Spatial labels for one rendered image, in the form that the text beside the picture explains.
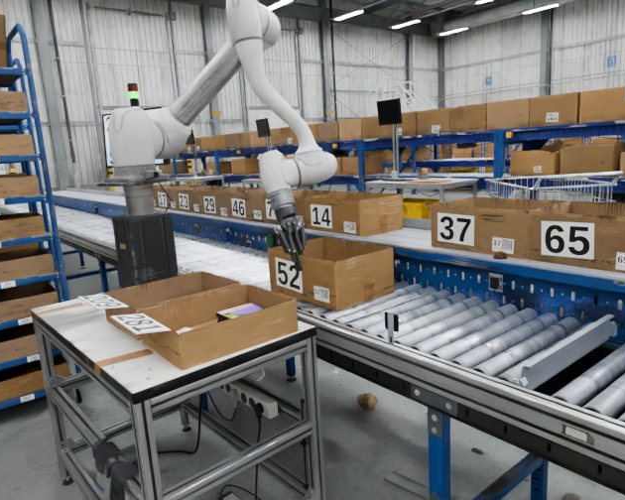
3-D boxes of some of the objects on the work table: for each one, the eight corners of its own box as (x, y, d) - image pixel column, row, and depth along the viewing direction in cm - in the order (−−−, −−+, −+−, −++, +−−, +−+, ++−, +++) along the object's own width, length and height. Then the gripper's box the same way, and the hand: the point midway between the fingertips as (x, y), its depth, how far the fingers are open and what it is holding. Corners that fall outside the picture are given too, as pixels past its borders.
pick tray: (105, 320, 173) (101, 293, 171) (204, 295, 197) (201, 270, 195) (138, 340, 152) (133, 310, 150) (244, 309, 176) (241, 282, 174)
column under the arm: (133, 309, 185) (120, 220, 179) (107, 296, 205) (95, 215, 198) (195, 292, 202) (187, 210, 195) (167, 282, 221) (158, 207, 215)
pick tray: (141, 342, 151) (136, 311, 149) (249, 311, 174) (247, 283, 172) (182, 371, 129) (177, 334, 127) (300, 330, 152) (298, 299, 150)
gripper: (293, 208, 189) (311, 269, 187) (262, 212, 181) (280, 276, 179) (305, 202, 183) (322, 265, 181) (273, 206, 175) (292, 272, 173)
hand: (299, 261), depth 180 cm, fingers closed
